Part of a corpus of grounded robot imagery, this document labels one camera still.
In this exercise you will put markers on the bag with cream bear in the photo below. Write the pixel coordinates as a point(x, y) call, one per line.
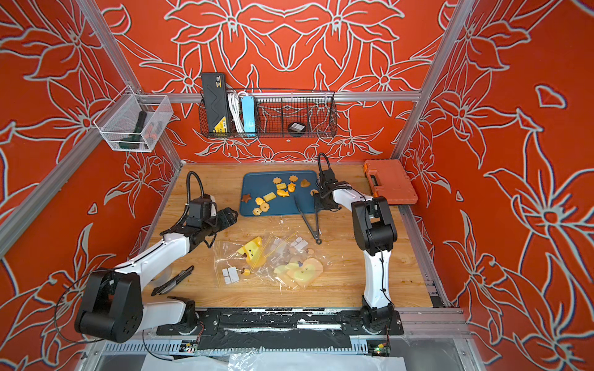
point(299, 270)

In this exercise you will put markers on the clear tape roll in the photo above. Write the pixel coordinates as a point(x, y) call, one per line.
point(162, 277)

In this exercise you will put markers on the dark green screwdriver handle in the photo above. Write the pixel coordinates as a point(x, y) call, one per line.
point(134, 140)

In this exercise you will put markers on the bag with yellow duck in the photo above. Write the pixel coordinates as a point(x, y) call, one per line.
point(241, 263)

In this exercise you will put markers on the dark blue tray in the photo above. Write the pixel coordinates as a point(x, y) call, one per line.
point(259, 184)

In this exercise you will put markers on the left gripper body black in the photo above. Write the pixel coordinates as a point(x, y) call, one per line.
point(217, 222)

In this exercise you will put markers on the clear acrylic wall bin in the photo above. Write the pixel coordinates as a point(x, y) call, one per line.
point(118, 118)

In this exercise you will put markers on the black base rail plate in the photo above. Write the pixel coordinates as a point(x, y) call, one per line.
point(301, 330)

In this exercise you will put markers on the light blue power bank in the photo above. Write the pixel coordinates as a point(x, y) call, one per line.
point(248, 111)

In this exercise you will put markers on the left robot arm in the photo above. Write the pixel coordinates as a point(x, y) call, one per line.
point(112, 306)

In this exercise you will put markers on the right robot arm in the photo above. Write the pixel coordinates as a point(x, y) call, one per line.
point(375, 234)

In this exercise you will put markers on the black box in basket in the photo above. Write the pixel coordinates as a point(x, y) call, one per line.
point(216, 104)

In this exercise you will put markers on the black wire wall basket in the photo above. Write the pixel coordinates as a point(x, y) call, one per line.
point(275, 110)

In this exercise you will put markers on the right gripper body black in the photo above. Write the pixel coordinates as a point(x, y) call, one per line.
point(322, 204)

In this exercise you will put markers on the rectangular yellow cookie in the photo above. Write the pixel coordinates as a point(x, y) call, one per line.
point(270, 196)

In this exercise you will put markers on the orange tool case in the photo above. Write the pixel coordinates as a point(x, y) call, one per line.
point(387, 178)

